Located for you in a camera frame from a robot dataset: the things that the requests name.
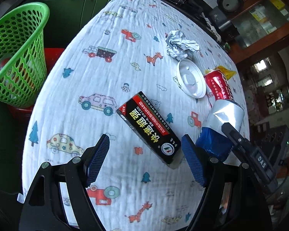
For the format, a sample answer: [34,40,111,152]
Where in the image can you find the printed blanket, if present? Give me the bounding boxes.
[22,0,251,231]

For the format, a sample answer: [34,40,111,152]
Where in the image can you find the crumpled white paper ball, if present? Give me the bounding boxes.
[164,29,200,61]

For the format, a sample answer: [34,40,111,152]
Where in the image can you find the yellow snack wrapper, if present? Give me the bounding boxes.
[215,65,237,80]

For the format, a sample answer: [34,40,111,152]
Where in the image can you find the white plastic bowl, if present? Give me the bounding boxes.
[176,59,207,99]

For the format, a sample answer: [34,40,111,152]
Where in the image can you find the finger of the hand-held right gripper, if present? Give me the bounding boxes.
[221,122,250,154]

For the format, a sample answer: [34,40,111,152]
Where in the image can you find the red drink can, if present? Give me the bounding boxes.
[203,69,235,109]

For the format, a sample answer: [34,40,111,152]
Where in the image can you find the white rag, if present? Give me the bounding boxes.
[202,13,222,42]

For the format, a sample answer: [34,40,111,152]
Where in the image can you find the black cardboard box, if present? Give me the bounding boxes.
[116,91,182,169]

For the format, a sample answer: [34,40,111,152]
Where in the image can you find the red plastic stool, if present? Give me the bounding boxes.
[7,48,66,118]

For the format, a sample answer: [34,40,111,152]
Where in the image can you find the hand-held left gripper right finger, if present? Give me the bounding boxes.
[181,134,272,231]

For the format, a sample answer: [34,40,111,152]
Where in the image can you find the green kitchen cabinets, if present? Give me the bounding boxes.
[34,0,122,51]

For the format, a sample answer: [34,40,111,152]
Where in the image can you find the wooden glass door cabinet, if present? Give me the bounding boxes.
[228,0,289,63]

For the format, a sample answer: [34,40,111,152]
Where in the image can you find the green plastic basket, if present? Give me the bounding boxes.
[0,2,50,109]

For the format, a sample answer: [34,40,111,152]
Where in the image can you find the black rice cooker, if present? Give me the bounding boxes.
[211,0,245,29]

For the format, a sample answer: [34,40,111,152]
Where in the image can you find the blue and silver can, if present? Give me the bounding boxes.
[196,100,245,162]

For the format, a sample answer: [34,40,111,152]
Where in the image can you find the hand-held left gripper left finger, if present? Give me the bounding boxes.
[19,133,110,231]

